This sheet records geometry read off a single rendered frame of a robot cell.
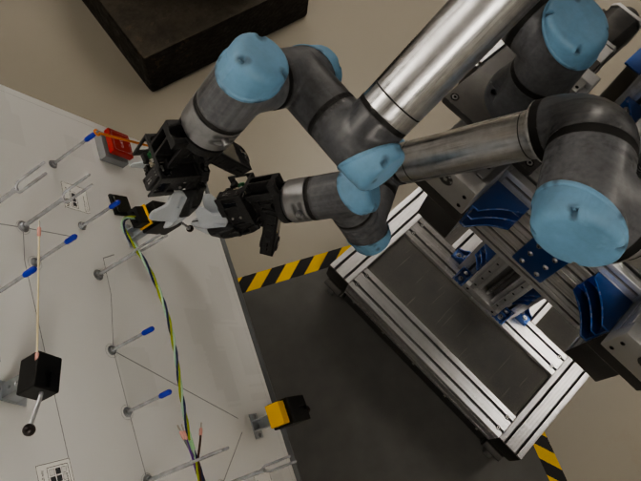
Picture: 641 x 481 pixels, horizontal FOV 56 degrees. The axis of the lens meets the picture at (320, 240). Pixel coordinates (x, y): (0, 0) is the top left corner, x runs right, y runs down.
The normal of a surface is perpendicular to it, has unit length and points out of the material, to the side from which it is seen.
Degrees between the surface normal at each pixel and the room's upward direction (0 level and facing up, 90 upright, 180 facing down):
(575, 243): 88
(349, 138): 41
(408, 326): 0
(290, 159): 0
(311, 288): 0
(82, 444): 54
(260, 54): 29
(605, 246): 89
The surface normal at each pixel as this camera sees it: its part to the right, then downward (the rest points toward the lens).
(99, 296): 0.82, -0.44
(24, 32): 0.11, -0.38
